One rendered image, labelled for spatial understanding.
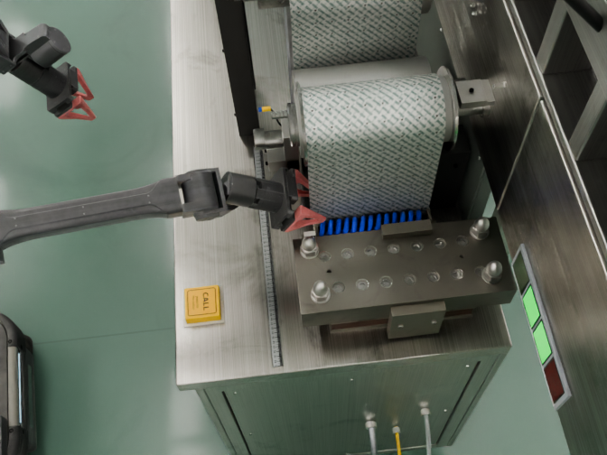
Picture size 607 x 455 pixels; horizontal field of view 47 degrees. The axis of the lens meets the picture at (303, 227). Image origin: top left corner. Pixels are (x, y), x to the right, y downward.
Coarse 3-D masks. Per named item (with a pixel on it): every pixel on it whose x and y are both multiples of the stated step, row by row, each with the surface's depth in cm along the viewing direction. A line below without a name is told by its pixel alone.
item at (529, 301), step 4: (528, 292) 109; (532, 292) 108; (528, 296) 109; (532, 296) 108; (524, 300) 112; (528, 300) 110; (532, 300) 108; (528, 304) 110; (532, 304) 108; (536, 304) 106; (528, 308) 110; (532, 308) 108; (536, 308) 107; (528, 312) 110; (532, 312) 109; (536, 312) 107; (528, 316) 110; (532, 316) 109; (536, 316) 107; (532, 320) 109; (532, 324) 109
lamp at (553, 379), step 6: (552, 360) 102; (552, 366) 103; (546, 372) 105; (552, 372) 103; (546, 378) 105; (552, 378) 103; (558, 378) 101; (552, 384) 103; (558, 384) 101; (552, 390) 104; (558, 390) 101; (552, 396) 104; (558, 396) 101
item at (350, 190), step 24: (312, 168) 122; (336, 168) 123; (360, 168) 123; (384, 168) 124; (408, 168) 125; (432, 168) 126; (312, 192) 128; (336, 192) 129; (360, 192) 130; (384, 192) 131; (408, 192) 132; (336, 216) 136; (360, 216) 137
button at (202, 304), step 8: (192, 288) 142; (200, 288) 142; (208, 288) 142; (216, 288) 142; (184, 296) 141; (192, 296) 141; (200, 296) 141; (208, 296) 141; (216, 296) 141; (192, 304) 140; (200, 304) 140; (208, 304) 140; (216, 304) 140; (192, 312) 139; (200, 312) 139; (208, 312) 139; (216, 312) 139; (192, 320) 139; (200, 320) 140; (208, 320) 140
